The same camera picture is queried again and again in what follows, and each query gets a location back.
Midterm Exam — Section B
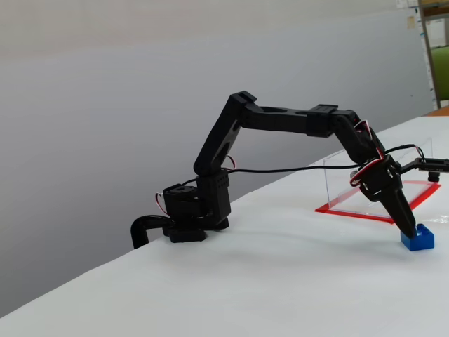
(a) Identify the black table clamp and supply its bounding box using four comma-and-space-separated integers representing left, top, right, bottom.
130, 214, 177, 250

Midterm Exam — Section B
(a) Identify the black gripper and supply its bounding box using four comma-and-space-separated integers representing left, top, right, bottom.
360, 153, 419, 239

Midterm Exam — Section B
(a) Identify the white box on shelf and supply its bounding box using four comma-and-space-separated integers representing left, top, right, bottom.
425, 16, 449, 47

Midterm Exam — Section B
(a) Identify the green panel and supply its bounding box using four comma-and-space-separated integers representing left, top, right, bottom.
430, 45, 449, 107

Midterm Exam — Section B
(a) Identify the red white base servo wire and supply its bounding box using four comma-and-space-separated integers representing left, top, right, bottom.
154, 191, 170, 216

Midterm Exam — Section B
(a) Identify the long black camera cable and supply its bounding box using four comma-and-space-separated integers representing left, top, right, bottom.
224, 143, 427, 175

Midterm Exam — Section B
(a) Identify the wooden table edge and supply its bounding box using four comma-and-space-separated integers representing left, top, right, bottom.
422, 104, 449, 117

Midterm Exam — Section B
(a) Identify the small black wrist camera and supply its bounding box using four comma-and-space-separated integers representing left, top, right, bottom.
401, 157, 449, 183

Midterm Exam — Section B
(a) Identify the red white wrist servo wire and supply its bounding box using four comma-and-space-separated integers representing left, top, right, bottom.
349, 120, 383, 187

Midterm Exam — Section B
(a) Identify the blue lego brick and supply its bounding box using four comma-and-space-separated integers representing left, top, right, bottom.
400, 222, 436, 253

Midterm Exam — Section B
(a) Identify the transparent plastic box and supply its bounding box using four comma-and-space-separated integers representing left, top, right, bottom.
322, 136, 434, 218

